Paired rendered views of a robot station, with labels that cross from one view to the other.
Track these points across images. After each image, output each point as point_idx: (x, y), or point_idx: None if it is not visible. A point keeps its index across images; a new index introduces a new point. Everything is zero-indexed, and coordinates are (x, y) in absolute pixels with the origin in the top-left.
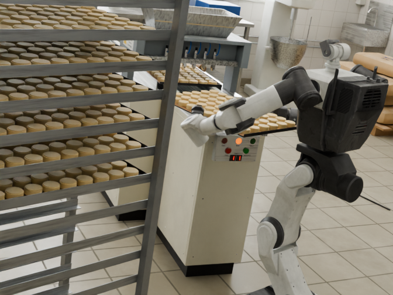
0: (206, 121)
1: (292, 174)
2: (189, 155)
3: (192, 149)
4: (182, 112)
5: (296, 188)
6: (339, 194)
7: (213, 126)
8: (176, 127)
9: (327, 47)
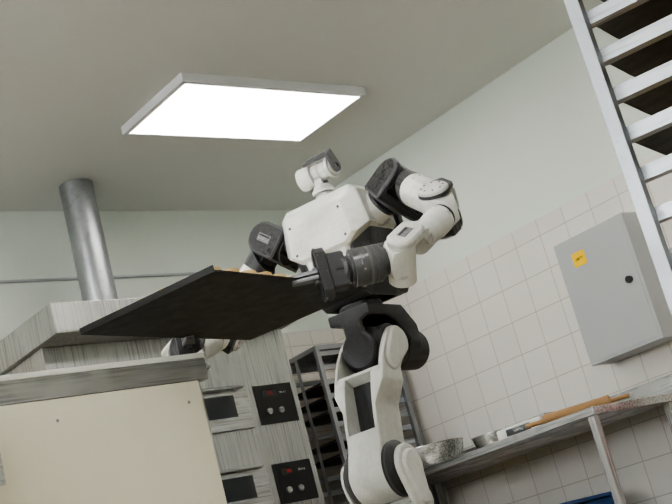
0: (437, 218)
1: (392, 344)
2: (150, 471)
3: (159, 448)
4: (48, 400)
5: (400, 364)
6: (423, 351)
7: (452, 220)
8: (43, 451)
9: (335, 157)
